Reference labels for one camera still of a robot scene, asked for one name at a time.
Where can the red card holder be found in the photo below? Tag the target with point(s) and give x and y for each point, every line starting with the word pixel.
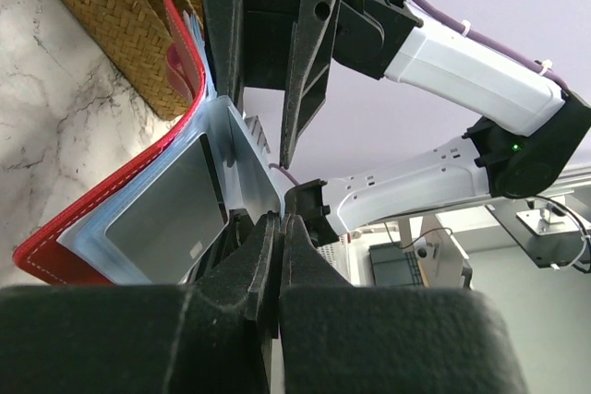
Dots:
pixel 72 247

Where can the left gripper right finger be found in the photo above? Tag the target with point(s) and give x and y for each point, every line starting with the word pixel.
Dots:
pixel 339 338

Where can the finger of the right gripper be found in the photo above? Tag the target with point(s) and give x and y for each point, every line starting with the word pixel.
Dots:
pixel 309 63
pixel 223 23

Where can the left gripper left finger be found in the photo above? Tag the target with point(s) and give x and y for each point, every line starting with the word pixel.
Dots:
pixel 209 336

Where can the grey credit card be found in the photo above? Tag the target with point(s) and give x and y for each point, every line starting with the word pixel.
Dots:
pixel 161 233

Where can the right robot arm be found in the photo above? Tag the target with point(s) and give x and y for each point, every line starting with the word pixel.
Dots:
pixel 529 122

